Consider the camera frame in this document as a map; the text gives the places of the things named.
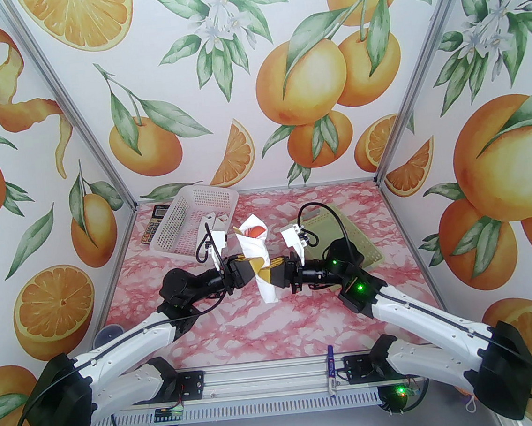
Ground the white paper napkin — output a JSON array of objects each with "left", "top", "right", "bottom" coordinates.
[{"left": 232, "top": 212, "right": 280, "bottom": 307}]

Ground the green perforated plastic tray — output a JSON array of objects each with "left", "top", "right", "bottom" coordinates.
[{"left": 301, "top": 200, "right": 385, "bottom": 274}]

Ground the white perforated plastic basket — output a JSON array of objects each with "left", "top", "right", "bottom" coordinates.
[{"left": 143, "top": 181, "right": 245, "bottom": 266}]

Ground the black and gold calculator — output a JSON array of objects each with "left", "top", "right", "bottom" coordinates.
[{"left": 137, "top": 202, "right": 175, "bottom": 246}]

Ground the blue marker pen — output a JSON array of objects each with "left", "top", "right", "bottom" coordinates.
[{"left": 324, "top": 343, "right": 340, "bottom": 398}]

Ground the small circuit board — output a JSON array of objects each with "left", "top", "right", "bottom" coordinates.
[
  {"left": 154, "top": 405, "right": 186, "bottom": 423},
  {"left": 391, "top": 381, "right": 421, "bottom": 401}
]

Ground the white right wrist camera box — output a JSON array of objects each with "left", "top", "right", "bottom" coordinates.
[{"left": 278, "top": 221, "right": 311, "bottom": 266}]

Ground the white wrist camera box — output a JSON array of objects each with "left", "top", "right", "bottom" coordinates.
[
  {"left": 278, "top": 221, "right": 311, "bottom": 266},
  {"left": 203, "top": 227, "right": 232, "bottom": 274}
]

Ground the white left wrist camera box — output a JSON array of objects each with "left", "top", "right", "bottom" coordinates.
[{"left": 203, "top": 227, "right": 232, "bottom": 274}]

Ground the black left wrist camera cable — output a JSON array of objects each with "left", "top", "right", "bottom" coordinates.
[{"left": 192, "top": 221, "right": 232, "bottom": 314}]

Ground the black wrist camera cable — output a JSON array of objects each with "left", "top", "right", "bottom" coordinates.
[
  {"left": 296, "top": 198, "right": 353, "bottom": 270},
  {"left": 192, "top": 221, "right": 232, "bottom": 314}
]

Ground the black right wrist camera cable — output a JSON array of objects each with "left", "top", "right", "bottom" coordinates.
[{"left": 296, "top": 198, "right": 353, "bottom": 270}]

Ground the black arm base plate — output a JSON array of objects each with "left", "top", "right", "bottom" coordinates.
[
  {"left": 342, "top": 350, "right": 397, "bottom": 386},
  {"left": 170, "top": 369, "right": 207, "bottom": 402}
]

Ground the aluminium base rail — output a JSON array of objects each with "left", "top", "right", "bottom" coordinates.
[{"left": 169, "top": 343, "right": 393, "bottom": 406}]

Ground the white slotted cable duct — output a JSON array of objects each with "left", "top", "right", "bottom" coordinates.
[{"left": 94, "top": 373, "right": 460, "bottom": 426}]

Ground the aluminium frame post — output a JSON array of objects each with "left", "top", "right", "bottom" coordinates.
[
  {"left": 0, "top": 0, "right": 138, "bottom": 224},
  {"left": 354, "top": 0, "right": 500, "bottom": 188}
]

